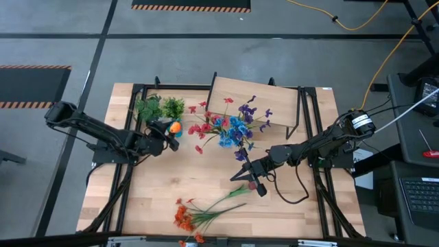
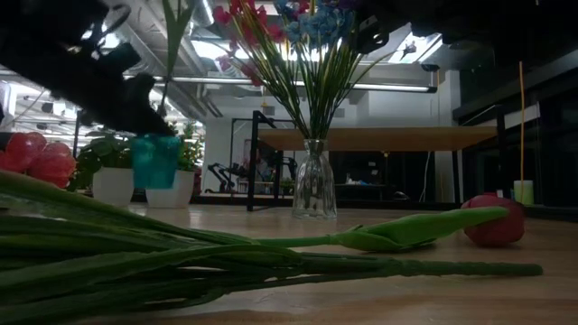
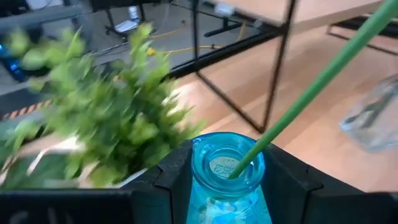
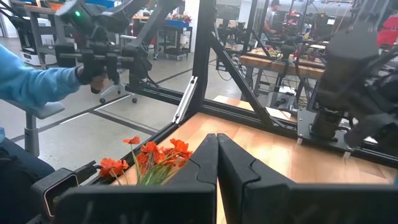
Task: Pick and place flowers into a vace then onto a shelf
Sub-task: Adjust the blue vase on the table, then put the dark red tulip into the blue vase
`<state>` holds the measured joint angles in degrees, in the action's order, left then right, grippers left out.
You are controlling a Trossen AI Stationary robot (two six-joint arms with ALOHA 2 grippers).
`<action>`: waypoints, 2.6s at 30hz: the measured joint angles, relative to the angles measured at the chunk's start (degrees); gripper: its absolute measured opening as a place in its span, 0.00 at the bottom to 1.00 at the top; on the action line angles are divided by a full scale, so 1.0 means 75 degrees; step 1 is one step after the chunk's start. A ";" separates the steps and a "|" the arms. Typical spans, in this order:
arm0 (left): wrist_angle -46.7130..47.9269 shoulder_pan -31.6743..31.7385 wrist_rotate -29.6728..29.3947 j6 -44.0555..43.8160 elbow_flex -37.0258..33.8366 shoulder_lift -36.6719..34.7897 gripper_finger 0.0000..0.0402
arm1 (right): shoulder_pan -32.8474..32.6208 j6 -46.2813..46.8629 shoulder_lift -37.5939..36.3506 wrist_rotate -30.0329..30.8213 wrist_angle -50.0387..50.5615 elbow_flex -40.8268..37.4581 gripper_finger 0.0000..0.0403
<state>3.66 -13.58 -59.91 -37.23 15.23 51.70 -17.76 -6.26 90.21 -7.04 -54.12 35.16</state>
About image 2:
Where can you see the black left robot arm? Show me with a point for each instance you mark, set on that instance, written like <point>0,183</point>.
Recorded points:
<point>40,22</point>

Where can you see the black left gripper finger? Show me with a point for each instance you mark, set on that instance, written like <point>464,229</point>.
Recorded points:
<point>146,113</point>

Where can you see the black ceiling dome camera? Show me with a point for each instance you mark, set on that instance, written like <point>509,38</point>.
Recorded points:
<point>430,67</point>

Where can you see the background black robot arm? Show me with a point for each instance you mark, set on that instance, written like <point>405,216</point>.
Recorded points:
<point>221,173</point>

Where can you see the bundle of green flower stems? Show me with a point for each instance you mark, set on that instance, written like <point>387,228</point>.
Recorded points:
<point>135,266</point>

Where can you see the teal glass vase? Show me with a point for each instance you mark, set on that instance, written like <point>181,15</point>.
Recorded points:
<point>155,164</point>

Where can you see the dark red tulip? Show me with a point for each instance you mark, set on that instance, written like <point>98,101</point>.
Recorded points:
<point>496,230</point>

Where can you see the clear glass vase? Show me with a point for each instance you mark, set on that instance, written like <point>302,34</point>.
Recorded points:
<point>314,189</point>

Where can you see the small-leaf plant white pot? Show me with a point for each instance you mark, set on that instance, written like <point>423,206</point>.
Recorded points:
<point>167,198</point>

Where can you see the red flower bunch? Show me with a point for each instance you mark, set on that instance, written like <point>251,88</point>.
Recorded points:
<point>221,14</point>

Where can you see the wooden shelf black frame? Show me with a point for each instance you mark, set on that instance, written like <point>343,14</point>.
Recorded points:
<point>384,138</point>

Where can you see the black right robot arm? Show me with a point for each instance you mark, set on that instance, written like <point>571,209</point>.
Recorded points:
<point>496,22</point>

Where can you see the pale green container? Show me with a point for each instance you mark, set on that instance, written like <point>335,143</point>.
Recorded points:
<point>524,193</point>

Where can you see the orange tulip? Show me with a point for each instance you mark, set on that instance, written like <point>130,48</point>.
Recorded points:
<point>174,36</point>

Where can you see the broad-leaf plant white pot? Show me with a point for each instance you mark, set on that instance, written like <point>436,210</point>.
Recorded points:
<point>113,187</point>

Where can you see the long ceiling light strip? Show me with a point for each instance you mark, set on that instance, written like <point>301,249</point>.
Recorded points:
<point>388,87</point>

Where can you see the blue flower bunch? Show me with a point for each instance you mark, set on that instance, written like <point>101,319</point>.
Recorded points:
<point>316,27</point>

